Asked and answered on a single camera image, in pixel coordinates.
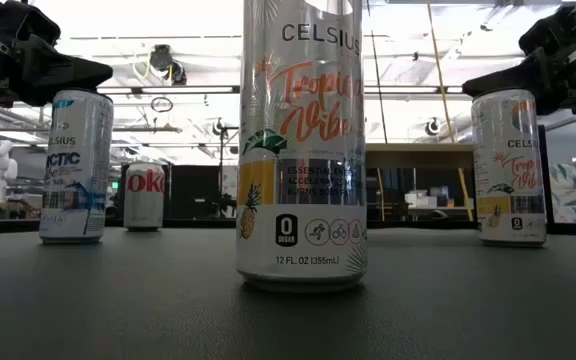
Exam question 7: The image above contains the black power cable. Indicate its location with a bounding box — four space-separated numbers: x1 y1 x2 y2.
366 0 389 146

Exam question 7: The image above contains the wooden shelf with black legs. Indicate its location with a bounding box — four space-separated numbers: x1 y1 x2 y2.
365 124 557 225

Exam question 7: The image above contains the Diet Coke can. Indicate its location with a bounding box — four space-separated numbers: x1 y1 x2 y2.
122 161 166 233

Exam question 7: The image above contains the Celsius Tropical Vibe can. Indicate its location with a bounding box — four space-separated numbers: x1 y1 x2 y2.
471 88 548 248
235 0 369 294

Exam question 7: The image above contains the black ceiling cable reel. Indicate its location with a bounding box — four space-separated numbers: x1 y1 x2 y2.
147 43 189 86

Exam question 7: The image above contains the yellow power cable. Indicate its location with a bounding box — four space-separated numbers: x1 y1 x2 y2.
425 0 475 222

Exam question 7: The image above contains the long ceiling light bar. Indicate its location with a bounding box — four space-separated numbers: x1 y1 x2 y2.
362 84 464 96
96 84 242 96

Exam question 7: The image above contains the white storage box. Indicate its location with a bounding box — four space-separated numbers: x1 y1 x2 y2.
405 188 449 209

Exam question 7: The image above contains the Celsius Arctic Vibe can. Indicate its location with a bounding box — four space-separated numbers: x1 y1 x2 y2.
38 88 115 245

